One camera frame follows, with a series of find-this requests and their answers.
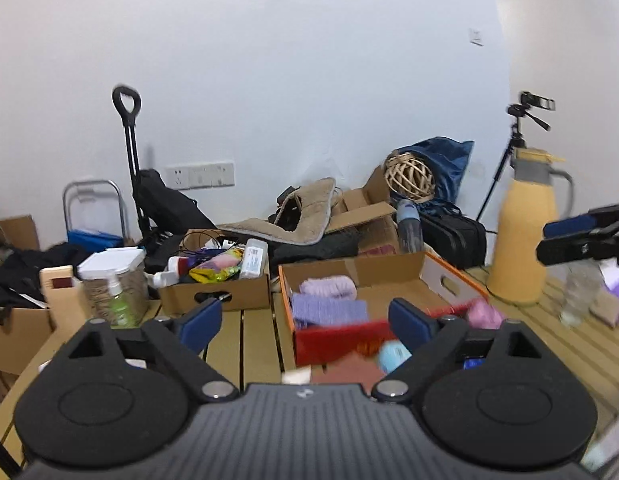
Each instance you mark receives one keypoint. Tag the blue bag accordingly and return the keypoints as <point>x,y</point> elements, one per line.
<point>452,165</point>

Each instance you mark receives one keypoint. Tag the green spray bottle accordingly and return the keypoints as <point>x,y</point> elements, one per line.
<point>121,307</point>

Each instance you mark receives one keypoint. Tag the black camera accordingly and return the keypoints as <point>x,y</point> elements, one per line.
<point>537,101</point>

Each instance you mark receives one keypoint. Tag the blue plush toy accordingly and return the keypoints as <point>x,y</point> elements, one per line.
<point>392,356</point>

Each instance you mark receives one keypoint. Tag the black tripod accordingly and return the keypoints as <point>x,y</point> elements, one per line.
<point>512,142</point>

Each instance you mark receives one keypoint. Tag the lilac fluffy towel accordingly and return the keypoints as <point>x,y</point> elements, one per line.
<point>328,287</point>

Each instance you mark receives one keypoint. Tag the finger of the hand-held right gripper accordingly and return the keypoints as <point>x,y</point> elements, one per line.
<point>572,225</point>
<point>569,251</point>

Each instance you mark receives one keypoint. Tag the blue water bottle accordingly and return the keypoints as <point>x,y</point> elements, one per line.
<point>409,227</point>

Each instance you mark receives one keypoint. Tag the yellow snack packet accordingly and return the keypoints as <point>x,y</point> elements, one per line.
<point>212,274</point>

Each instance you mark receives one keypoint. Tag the plastic jar with white lid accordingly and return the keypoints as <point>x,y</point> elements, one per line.
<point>111,265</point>

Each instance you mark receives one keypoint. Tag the dark backpack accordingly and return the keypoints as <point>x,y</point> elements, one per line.
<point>24,275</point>

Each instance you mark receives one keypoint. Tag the white bottle with red cap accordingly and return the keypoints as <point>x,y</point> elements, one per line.
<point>169,272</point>

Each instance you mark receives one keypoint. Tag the dark cloth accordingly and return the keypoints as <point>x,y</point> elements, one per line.
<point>314,252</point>

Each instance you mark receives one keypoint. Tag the yellow thermos jug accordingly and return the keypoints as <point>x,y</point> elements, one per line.
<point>522,240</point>

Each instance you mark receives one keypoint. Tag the lilac tissue packet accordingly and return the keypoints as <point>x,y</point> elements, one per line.
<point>614,295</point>

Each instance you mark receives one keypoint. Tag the large open cardboard box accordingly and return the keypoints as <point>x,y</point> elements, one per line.
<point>374,227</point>

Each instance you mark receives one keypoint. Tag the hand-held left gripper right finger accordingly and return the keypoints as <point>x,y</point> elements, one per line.
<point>412,327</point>

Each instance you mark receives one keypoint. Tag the black carrying case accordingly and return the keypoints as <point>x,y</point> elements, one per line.
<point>457,240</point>

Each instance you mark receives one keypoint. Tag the white wall outlet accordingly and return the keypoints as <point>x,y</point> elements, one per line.
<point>199,175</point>

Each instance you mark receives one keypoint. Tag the brown cardboard box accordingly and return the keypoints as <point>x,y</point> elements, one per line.
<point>239,295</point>

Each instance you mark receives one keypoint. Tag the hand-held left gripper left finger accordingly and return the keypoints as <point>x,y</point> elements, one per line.
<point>203,321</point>

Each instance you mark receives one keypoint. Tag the white rectangular box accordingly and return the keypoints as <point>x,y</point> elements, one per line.
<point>253,259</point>

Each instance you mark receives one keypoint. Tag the white light switch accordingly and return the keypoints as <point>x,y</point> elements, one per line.
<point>476,36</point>

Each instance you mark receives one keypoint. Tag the cardboard box with backpack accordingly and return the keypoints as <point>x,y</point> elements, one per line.
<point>16,335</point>

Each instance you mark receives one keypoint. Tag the wicker ball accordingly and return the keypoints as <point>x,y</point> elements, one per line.
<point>409,177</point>

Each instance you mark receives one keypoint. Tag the purple knitted cloth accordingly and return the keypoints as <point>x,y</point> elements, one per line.
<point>327,311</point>

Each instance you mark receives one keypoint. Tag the red cardboard box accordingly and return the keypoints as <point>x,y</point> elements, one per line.
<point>329,341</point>

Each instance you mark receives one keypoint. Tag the black trolley bag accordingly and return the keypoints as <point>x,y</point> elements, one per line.
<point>164,205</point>

